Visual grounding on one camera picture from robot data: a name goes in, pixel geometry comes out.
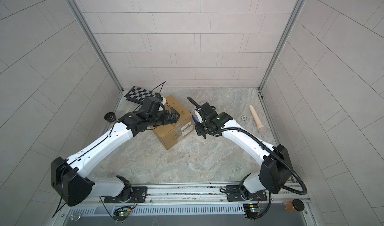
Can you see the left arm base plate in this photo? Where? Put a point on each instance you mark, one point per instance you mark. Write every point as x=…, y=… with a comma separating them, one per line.
x=131, y=195

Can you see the aluminium front rail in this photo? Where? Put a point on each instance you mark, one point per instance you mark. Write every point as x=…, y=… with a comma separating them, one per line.
x=189, y=205

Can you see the brown cardboard express box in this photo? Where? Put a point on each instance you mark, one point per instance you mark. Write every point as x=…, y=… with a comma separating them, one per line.
x=170, y=135

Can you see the green circuit board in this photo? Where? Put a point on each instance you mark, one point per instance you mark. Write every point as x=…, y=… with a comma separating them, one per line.
x=121, y=214
x=251, y=211

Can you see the glass jar black lid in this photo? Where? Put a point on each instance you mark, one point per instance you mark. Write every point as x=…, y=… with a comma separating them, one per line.
x=110, y=117

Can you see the metal ring hook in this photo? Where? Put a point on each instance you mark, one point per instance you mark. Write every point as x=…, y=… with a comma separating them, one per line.
x=74, y=216

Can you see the left corner aluminium post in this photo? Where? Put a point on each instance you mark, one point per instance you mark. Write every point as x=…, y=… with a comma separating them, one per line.
x=92, y=40

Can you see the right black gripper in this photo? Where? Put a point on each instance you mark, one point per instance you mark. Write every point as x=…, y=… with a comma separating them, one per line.
x=199, y=132

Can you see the corner aluminium post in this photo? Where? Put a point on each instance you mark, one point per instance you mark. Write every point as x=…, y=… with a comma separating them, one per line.
x=92, y=40
x=285, y=35

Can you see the right green circuit board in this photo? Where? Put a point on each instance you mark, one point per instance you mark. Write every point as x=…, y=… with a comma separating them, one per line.
x=251, y=211

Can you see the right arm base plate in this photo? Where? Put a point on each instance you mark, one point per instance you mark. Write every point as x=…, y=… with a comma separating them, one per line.
x=237, y=193

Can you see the right corner aluminium post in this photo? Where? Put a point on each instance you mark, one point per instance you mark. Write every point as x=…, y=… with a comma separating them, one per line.
x=285, y=35

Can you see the black white chessboard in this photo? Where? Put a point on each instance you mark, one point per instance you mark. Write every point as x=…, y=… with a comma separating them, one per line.
x=137, y=95

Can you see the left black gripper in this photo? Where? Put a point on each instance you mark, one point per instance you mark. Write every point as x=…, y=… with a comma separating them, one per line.
x=173, y=116

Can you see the brown jar black lid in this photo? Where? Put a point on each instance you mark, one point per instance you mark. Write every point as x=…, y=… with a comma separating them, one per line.
x=295, y=205

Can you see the wooden rolling pin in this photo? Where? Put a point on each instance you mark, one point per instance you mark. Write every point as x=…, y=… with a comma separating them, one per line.
x=260, y=127

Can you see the left green circuit board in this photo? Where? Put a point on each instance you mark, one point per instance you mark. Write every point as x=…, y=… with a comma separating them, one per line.
x=121, y=214

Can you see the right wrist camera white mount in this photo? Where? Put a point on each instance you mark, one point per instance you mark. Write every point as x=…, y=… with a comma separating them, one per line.
x=198, y=116

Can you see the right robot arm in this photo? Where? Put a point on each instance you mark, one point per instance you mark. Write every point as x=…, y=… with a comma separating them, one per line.
x=273, y=160

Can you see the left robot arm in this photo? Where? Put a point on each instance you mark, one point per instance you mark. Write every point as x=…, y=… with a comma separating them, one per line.
x=70, y=177

